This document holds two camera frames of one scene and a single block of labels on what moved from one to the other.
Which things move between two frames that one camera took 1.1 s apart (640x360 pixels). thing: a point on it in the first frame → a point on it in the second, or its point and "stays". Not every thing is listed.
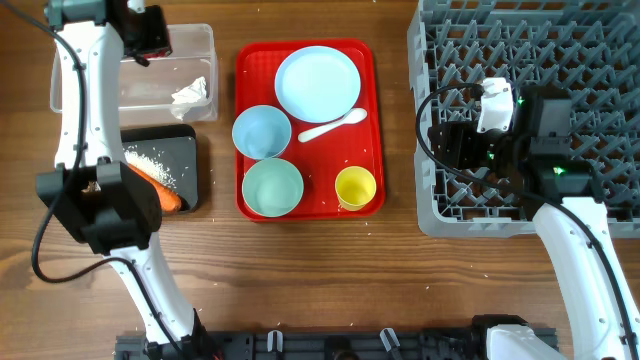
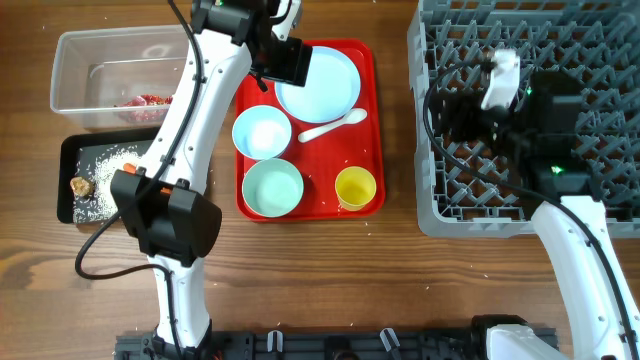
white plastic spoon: (353, 116) stays
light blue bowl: (261, 132) stays
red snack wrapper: (157, 53) → (145, 108)
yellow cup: (355, 186) stays
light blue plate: (317, 84) stays
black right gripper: (457, 138) → (462, 109)
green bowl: (272, 187) stays
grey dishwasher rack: (589, 46) stays
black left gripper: (156, 21) → (290, 65)
